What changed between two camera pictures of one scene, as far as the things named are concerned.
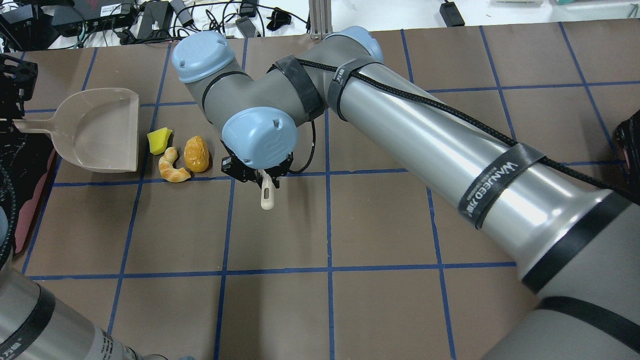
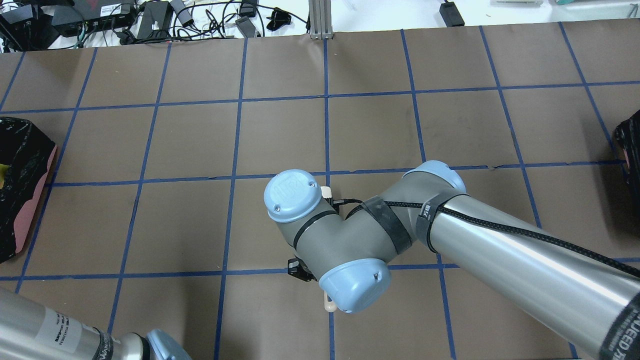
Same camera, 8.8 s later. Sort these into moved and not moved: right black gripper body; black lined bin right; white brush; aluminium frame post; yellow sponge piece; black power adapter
Moved: right black gripper body; yellow sponge piece; white brush
Not moved: black lined bin right; black power adapter; aluminium frame post
